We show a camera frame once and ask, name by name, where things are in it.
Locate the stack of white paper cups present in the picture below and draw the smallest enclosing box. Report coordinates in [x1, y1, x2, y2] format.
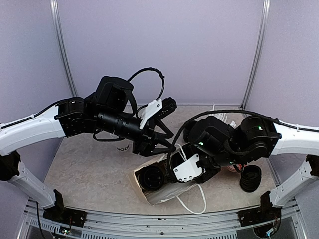
[115, 139, 132, 152]

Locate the brown paper bag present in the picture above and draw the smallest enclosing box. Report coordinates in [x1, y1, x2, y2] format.
[127, 144, 207, 215]

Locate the stack of black cup lids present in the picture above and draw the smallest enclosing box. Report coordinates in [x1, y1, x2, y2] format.
[240, 165, 262, 193]

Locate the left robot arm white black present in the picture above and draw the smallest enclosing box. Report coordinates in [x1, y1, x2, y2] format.
[0, 76, 177, 222]

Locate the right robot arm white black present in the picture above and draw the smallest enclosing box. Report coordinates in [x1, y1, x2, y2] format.
[174, 110, 319, 221]

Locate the stack of black cup sleeves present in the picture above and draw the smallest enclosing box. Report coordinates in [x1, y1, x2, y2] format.
[182, 125, 193, 143]

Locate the red white patterned bowl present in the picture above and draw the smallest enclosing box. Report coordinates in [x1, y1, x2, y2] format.
[227, 165, 242, 172]

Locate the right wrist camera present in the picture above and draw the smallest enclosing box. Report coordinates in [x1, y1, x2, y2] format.
[173, 154, 205, 183]

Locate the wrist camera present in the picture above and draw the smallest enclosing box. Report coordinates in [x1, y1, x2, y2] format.
[137, 97, 177, 129]
[173, 154, 205, 183]

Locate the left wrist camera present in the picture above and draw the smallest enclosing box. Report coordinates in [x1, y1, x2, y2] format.
[137, 97, 177, 129]

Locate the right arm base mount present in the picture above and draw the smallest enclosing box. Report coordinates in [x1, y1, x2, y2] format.
[238, 191, 282, 227]

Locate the aluminium front frame rail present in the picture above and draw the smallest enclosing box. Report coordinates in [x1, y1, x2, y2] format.
[17, 196, 307, 239]

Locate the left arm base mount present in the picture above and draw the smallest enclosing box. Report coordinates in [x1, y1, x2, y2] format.
[43, 189, 87, 227]

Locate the right aluminium corner post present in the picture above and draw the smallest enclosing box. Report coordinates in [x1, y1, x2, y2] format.
[241, 0, 271, 109]

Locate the aluminium corner post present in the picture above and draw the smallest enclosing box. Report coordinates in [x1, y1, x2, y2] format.
[241, 0, 271, 109]
[50, 0, 78, 97]

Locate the left aluminium corner post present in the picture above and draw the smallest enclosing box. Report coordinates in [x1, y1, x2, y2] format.
[50, 0, 78, 97]

